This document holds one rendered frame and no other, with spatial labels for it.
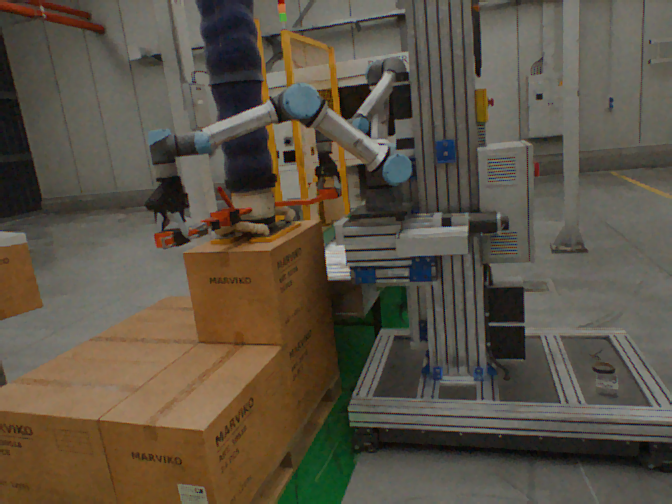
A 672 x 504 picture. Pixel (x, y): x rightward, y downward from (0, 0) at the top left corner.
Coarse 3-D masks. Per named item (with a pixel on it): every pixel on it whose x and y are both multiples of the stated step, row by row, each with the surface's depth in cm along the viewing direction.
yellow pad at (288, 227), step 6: (294, 222) 238; (300, 222) 241; (270, 228) 219; (276, 228) 228; (282, 228) 226; (288, 228) 228; (294, 228) 234; (270, 234) 216; (276, 234) 217; (282, 234) 221; (252, 240) 213; (258, 240) 212; (264, 240) 211; (270, 240) 211
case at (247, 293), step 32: (320, 224) 250; (192, 256) 209; (224, 256) 204; (256, 256) 199; (288, 256) 214; (320, 256) 249; (192, 288) 213; (224, 288) 208; (256, 288) 203; (288, 288) 213; (320, 288) 248; (224, 320) 212; (256, 320) 207; (288, 320) 212
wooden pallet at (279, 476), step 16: (336, 384) 266; (320, 400) 262; (320, 416) 248; (304, 432) 237; (288, 448) 208; (304, 448) 224; (288, 464) 212; (272, 480) 206; (288, 480) 207; (256, 496) 181; (272, 496) 197
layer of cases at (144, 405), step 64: (128, 320) 258; (192, 320) 248; (320, 320) 247; (64, 384) 193; (128, 384) 187; (192, 384) 181; (256, 384) 184; (320, 384) 245; (0, 448) 184; (64, 448) 173; (128, 448) 163; (192, 448) 155; (256, 448) 183
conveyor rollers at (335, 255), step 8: (328, 248) 366; (336, 248) 364; (344, 248) 362; (328, 256) 347; (336, 256) 345; (344, 256) 343; (328, 264) 321; (336, 264) 319; (344, 264) 317; (328, 272) 309; (336, 272) 308; (344, 272) 299
